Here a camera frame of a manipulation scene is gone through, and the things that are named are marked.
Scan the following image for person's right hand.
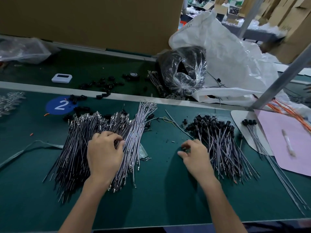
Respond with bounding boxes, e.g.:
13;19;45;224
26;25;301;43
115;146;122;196
176;139;215;185

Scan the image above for person's left hand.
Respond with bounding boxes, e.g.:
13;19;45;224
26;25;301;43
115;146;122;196
86;131;126;186

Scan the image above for pile of grey wires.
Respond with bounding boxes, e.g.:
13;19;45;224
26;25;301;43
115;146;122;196
43;101;158;204

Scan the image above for pile of wires with black caps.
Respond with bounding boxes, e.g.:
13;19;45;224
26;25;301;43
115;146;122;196
182;114;260;183

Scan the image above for small bundle of capped wires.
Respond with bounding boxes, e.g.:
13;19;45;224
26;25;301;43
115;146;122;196
241;119;311;216

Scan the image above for black plastic caps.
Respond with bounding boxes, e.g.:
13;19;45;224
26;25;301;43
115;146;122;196
62;72;155;122

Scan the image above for person's right forearm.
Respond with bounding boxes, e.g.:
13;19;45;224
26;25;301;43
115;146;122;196
198;174;248;233

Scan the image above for person's left forearm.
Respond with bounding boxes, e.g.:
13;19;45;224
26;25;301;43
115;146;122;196
58;177;112;233

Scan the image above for small clear plastic piece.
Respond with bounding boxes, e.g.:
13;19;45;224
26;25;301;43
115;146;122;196
139;144;149;161

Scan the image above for blue round number sticker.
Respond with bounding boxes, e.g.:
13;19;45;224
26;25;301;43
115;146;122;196
45;96;78;116

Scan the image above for clear plastic strip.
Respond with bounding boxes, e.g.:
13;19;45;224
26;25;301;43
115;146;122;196
0;139;64;170

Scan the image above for pink paper sheet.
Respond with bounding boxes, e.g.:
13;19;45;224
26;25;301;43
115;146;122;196
255;109;311;177

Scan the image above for small white timer device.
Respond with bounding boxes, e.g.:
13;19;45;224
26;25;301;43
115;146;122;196
52;73;73;84

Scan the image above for clear bag with black contents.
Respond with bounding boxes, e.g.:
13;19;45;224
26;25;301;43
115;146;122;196
158;45;207;96

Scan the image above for large white plastic sack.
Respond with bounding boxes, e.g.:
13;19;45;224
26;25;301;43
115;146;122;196
168;9;311;107

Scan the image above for crumpled clear plastic bag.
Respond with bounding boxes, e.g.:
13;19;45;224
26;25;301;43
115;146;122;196
0;36;58;64

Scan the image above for brown cardboard panel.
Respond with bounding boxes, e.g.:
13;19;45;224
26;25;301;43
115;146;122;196
0;0;185;55

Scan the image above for stack of cardboard boxes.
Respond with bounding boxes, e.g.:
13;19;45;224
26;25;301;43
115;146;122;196
265;0;311;63

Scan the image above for bundle of orange wires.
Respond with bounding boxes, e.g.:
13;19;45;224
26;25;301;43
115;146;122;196
266;97;311;134

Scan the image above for grey metal frame post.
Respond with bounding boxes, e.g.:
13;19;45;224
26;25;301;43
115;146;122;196
250;43;311;111
237;0;267;39

